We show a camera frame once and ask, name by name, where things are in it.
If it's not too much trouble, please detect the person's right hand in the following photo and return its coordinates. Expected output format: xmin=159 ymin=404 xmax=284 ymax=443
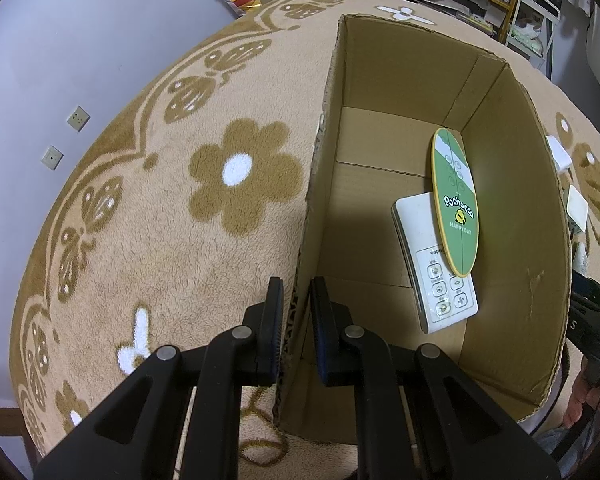
xmin=565 ymin=375 xmax=600 ymax=428

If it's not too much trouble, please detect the cardboard box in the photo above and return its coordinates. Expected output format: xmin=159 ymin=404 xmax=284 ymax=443
xmin=271 ymin=12 xmax=573 ymax=446

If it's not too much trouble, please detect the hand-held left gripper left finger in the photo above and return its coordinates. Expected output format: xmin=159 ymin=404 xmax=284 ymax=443
xmin=32 ymin=276 xmax=286 ymax=480

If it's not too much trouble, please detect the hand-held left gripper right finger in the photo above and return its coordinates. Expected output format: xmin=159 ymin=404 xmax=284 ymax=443
xmin=309 ymin=276 xmax=561 ymax=480

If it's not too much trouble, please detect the white square charger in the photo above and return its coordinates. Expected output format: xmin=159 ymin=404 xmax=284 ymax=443
xmin=547 ymin=135 xmax=574 ymax=173

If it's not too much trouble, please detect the white wall socket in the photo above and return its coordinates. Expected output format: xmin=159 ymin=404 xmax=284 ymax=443
xmin=40 ymin=146 xmax=64 ymax=172
xmin=66 ymin=106 xmax=91 ymax=133

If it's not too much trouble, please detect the green oval cartoon card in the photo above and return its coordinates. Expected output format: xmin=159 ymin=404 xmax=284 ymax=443
xmin=431 ymin=127 xmax=480 ymax=278

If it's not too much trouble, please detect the beige floral plush blanket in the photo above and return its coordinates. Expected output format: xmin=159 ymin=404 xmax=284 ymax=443
xmin=9 ymin=0 xmax=600 ymax=480

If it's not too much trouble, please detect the white block charger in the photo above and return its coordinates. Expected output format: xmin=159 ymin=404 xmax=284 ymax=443
xmin=566 ymin=185 xmax=590 ymax=233

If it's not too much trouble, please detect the small white remote control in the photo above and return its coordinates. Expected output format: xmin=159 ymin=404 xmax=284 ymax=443
xmin=391 ymin=191 xmax=480 ymax=335

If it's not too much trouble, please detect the person's blue trouser leg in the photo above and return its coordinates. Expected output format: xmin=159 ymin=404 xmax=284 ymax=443
xmin=532 ymin=425 xmax=581 ymax=466

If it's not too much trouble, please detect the white wire rack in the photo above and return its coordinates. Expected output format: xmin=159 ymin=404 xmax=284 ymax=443
xmin=507 ymin=0 xmax=563 ymax=68

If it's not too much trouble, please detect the black cable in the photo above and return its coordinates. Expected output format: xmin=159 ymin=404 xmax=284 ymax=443
xmin=527 ymin=380 xmax=566 ymax=436

